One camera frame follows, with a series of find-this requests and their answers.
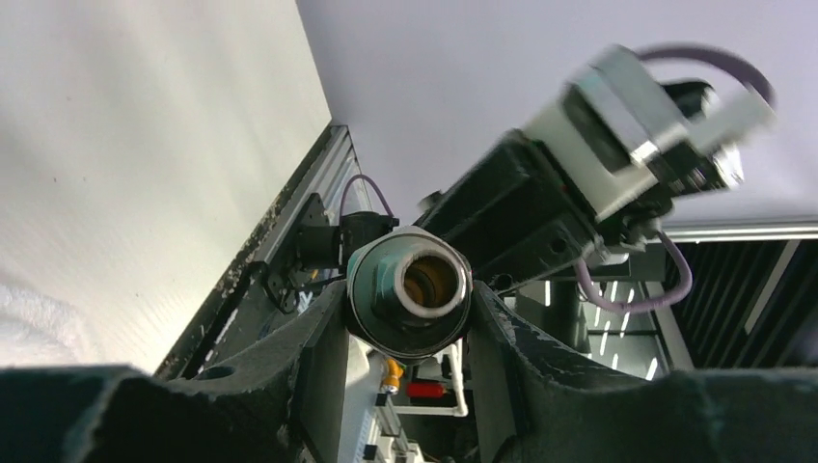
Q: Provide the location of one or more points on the white plastic water faucet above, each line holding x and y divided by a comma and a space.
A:
430, 283

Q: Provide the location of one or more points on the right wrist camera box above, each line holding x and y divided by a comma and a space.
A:
617, 133

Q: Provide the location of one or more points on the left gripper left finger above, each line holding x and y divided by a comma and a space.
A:
279, 400

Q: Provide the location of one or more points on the silver metal pipe fitting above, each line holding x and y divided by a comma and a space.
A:
377, 318

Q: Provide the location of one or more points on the white terry towel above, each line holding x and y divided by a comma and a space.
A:
41, 331

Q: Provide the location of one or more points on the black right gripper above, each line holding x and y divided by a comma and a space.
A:
515, 216

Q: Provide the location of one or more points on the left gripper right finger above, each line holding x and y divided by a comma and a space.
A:
537, 400

